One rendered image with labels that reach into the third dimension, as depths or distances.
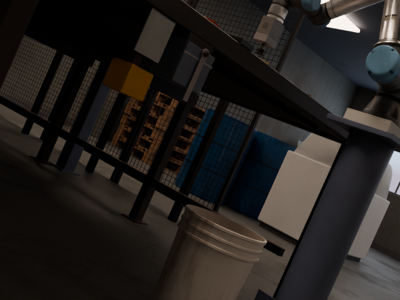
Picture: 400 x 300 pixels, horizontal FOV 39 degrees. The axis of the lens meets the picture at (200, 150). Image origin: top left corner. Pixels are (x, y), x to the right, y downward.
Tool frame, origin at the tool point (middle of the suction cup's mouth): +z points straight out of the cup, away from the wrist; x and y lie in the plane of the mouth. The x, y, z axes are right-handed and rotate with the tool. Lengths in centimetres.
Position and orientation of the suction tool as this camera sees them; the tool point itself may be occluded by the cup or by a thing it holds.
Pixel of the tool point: (259, 54)
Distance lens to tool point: 239.0
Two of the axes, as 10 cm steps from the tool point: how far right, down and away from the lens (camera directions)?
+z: -4.1, 9.1, 0.2
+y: -5.5, -2.3, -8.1
